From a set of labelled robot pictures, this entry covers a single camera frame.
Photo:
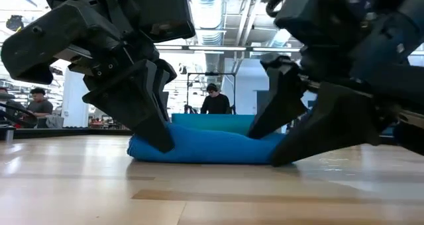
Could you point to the silver ventilation duct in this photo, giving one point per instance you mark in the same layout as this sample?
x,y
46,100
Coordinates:
x,y
208,20

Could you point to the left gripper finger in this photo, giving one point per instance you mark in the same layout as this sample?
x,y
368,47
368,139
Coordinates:
x,y
132,102
162,82

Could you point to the person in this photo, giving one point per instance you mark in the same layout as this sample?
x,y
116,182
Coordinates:
x,y
40,107
215,104

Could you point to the linear ceiling light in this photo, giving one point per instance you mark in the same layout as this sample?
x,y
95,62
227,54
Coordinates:
x,y
215,48

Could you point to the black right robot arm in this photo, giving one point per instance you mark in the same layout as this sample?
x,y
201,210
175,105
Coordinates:
x,y
397,20

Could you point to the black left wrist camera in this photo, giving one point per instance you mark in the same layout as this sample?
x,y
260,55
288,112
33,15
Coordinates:
x,y
165,13

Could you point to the blue microfiber towel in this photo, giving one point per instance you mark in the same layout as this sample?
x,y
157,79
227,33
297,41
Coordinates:
x,y
205,149

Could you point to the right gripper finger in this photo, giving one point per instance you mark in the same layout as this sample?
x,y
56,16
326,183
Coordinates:
x,y
285,99
331,125

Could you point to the black metal gantry frame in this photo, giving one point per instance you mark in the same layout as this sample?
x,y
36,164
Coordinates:
x,y
212,73

